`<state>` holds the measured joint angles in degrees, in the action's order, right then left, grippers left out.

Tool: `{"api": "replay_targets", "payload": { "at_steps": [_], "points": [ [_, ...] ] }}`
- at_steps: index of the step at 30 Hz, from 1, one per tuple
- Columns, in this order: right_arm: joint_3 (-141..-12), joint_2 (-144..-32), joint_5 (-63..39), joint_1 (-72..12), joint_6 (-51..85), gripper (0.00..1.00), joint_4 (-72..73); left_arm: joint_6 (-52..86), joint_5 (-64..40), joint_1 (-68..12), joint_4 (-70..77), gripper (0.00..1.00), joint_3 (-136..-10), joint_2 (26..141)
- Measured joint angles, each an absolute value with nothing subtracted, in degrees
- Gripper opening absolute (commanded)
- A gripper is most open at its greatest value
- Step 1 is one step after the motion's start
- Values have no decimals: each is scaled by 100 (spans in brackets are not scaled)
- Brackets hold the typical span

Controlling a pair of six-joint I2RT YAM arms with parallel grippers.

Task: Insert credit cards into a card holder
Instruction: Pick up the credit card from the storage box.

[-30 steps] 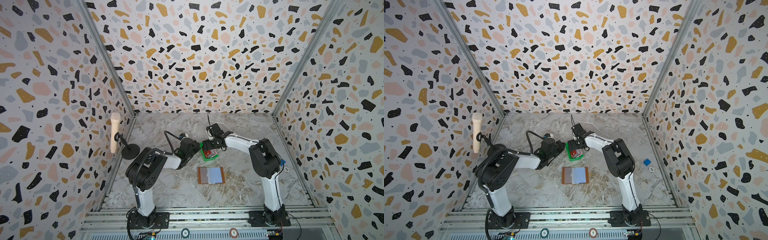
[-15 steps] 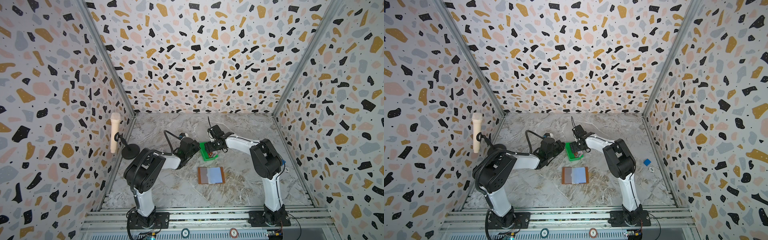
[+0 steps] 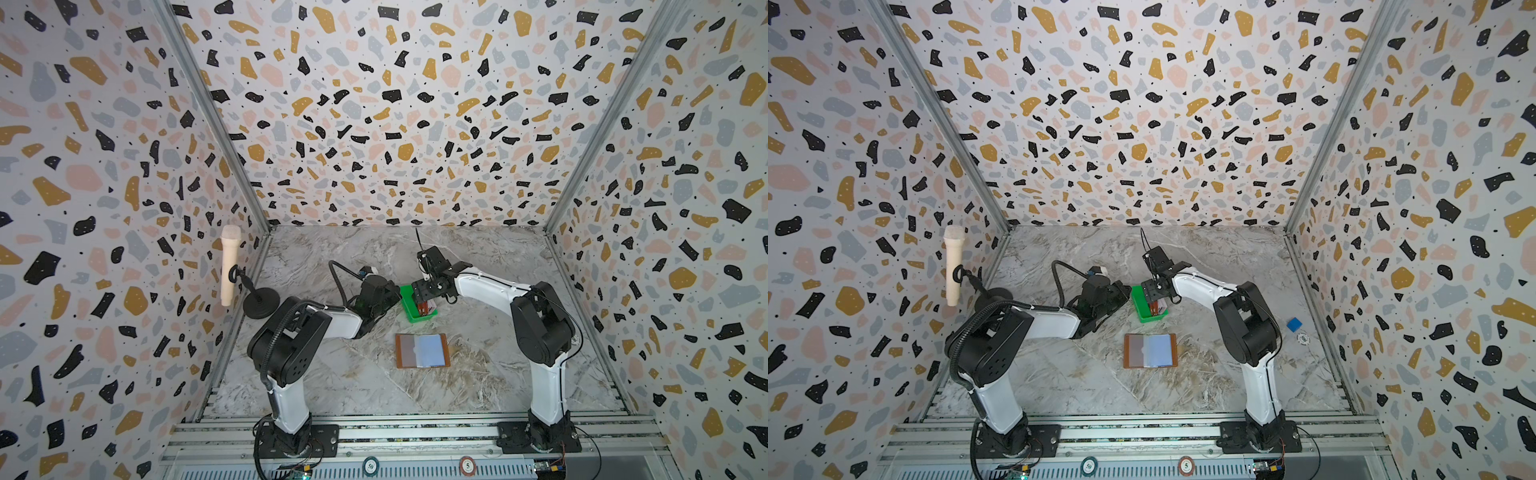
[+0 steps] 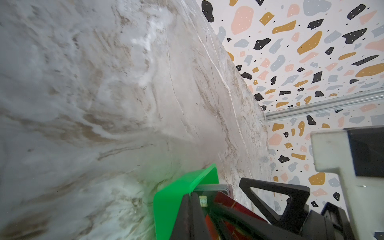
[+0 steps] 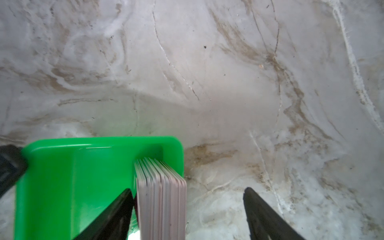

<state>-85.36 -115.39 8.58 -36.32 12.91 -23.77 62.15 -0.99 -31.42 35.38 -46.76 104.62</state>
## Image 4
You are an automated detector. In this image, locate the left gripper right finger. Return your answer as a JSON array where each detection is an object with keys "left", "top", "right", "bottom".
[{"left": 211, "top": 204, "right": 288, "bottom": 240}]

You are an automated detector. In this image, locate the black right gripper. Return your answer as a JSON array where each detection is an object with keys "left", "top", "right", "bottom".
[{"left": 239, "top": 178, "right": 356, "bottom": 240}]

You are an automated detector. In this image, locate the red VIP card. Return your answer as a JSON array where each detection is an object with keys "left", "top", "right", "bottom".
[{"left": 199, "top": 191, "right": 268, "bottom": 240}]

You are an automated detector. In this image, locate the stack of cards in tray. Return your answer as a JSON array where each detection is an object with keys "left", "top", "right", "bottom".
[{"left": 193, "top": 184, "right": 234, "bottom": 201}]

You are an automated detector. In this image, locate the green plastic card tray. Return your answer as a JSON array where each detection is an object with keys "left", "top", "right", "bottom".
[{"left": 153, "top": 164, "right": 219, "bottom": 240}]

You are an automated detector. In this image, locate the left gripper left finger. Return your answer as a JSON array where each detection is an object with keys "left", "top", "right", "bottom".
[{"left": 170, "top": 193, "right": 211, "bottom": 240}]

